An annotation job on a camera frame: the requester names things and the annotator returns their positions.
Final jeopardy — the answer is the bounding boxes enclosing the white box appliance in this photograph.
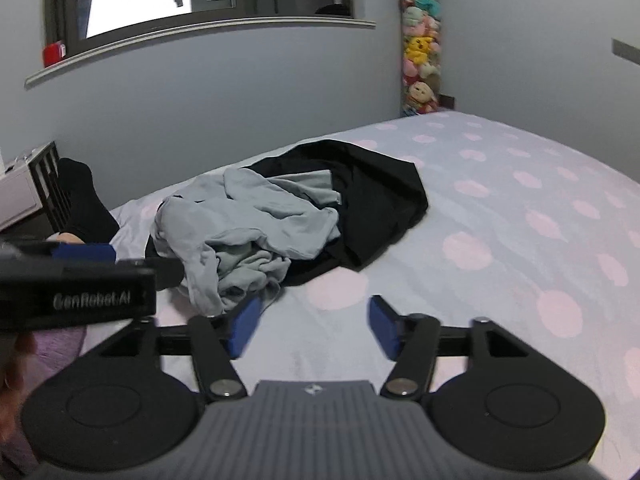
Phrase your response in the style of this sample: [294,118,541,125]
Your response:
[1,141,70,231]

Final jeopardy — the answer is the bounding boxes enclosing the grey shirt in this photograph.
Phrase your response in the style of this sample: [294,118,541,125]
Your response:
[150,168,342,316]

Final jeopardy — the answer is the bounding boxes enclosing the purple fuzzy sleeve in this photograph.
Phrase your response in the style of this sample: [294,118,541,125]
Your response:
[1,327,86,479]

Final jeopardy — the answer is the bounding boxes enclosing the left hand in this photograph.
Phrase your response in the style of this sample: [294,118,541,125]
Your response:
[1,333,37,443]

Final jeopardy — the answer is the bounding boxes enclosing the stuffed toy column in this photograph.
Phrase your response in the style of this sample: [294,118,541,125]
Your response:
[399,0,442,116]

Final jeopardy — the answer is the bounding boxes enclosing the dark framed window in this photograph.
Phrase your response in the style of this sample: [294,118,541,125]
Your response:
[25,0,374,88]

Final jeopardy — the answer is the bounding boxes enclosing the black garment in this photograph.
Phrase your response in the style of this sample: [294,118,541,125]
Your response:
[144,138,431,288]

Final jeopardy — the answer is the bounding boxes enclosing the red cup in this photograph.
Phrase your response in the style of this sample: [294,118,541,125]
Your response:
[42,41,66,68]

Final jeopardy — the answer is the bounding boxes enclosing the grey wall plate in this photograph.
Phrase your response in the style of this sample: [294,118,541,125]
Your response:
[612,38,640,65]

